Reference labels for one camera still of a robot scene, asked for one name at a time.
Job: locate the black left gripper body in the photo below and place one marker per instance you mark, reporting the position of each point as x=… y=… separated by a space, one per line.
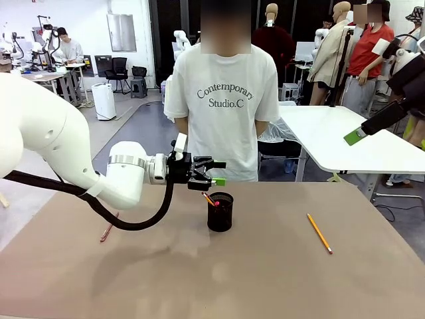
x=179 y=167

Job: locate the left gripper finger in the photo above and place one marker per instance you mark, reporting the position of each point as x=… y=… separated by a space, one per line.
x=206 y=163
x=206 y=182

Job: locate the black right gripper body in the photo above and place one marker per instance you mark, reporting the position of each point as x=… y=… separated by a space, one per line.
x=408 y=81

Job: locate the orange pencil with red eraser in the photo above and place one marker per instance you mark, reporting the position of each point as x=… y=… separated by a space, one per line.
x=208 y=197

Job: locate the pink pen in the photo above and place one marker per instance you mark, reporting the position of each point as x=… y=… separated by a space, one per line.
x=105 y=234

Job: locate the yellow pencil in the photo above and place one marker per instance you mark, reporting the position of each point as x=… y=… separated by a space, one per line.
x=319 y=233

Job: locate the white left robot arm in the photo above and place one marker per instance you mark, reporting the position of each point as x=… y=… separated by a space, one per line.
x=50 y=133

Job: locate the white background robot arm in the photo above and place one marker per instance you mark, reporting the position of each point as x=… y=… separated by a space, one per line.
x=182 y=40

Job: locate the person's left forearm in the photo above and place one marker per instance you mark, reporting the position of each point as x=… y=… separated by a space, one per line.
x=262 y=127

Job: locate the person's right forearm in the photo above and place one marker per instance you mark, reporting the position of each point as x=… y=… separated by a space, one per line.
x=181 y=125

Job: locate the black mesh pen holder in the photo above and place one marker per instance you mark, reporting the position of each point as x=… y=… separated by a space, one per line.
x=219 y=217

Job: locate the person in white T-shirt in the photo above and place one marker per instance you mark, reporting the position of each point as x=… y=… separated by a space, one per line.
x=225 y=133

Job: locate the person in red shirt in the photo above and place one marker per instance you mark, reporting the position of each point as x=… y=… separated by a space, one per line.
x=368 y=56

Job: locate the black tripod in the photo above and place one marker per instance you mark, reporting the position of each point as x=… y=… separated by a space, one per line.
x=343 y=66

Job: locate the table with white cloth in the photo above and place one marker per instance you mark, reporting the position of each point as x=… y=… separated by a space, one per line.
x=167 y=89

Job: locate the mannequin in beige coat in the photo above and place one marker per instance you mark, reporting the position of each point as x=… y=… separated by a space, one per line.
x=332 y=56

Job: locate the black plastic stool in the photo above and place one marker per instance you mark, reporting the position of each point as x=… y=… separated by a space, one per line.
x=138 y=89

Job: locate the grey stool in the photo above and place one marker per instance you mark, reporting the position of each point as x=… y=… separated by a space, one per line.
x=290 y=91

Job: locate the white air purifier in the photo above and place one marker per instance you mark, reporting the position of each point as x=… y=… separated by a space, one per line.
x=103 y=101

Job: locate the white board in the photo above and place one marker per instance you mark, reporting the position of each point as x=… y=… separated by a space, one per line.
x=303 y=51

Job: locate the black office chair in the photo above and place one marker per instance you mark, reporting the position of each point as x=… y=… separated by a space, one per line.
x=118 y=71

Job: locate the thin black rod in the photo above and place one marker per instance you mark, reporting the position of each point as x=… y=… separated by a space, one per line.
x=59 y=176

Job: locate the dark framed board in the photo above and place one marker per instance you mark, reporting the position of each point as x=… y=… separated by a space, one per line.
x=103 y=65

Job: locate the mannequin in dark red garment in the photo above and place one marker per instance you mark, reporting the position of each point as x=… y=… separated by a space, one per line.
x=274 y=40

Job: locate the seated person in white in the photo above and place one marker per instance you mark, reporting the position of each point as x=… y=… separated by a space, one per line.
x=71 y=50

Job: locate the grey work desk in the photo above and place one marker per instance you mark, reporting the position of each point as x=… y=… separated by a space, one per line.
x=46 y=78

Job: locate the wooden leg piece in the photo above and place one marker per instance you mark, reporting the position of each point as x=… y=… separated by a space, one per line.
x=4 y=200

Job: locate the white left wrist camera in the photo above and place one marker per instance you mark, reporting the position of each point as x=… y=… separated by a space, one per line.
x=180 y=143

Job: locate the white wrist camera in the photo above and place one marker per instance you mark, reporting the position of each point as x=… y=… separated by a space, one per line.
x=180 y=143
x=380 y=46

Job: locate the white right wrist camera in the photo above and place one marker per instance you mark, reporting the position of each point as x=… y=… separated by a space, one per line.
x=380 y=46

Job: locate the metal wall panel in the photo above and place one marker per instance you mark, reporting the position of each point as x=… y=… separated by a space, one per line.
x=121 y=31

